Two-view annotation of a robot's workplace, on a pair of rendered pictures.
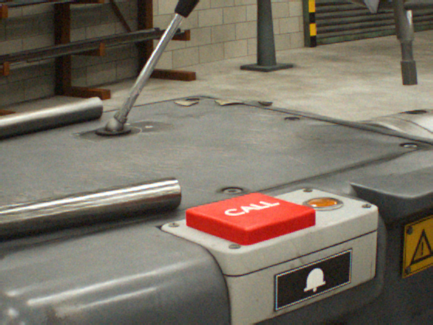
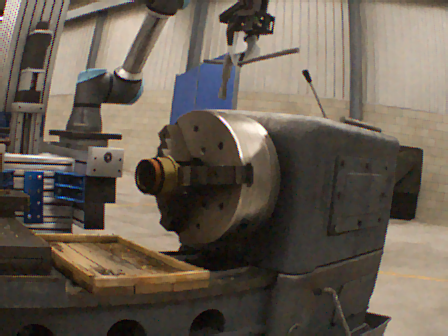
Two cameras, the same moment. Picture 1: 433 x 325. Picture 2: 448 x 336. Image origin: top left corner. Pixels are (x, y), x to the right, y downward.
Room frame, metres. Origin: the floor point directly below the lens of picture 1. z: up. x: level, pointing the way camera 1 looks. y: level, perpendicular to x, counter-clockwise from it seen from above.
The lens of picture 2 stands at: (2.34, -0.34, 1.17)
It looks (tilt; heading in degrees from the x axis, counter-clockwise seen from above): 3 degrees down; 174
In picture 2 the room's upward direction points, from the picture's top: 6 degrees clockwise
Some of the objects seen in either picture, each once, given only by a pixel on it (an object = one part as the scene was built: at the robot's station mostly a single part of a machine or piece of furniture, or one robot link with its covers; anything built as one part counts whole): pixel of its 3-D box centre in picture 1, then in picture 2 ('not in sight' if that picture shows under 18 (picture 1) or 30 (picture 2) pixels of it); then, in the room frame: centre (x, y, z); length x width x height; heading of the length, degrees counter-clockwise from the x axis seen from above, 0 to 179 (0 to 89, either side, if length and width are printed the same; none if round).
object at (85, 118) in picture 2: not in sight; (85, 117); (0.57, -0.65, 1.21); 0.15 x 0.15 x 0.10
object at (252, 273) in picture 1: (275, 254); not in sight; (0.62, -0.04, 1.23); 0.13 x 0.08 x 0.05; 128
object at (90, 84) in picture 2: not in sight; (91, 85); (0.57, -0.65, 1.33); 0.13 x 0.12 x 0.14; 120
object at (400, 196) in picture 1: (409, 195); not in sight; (0.71, -0.15, 1.24); 0.09 x 0.08 x 0.03; 128
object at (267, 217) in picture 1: (251, 223); not in sight; (0.60, -0.02, 1.26); 0.06 x 0.06 x 0.02; 38
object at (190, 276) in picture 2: not in sight; (107, 260); (1.24, -0.46, 0.89); 0.36 x 0.30 x 0.04; 38
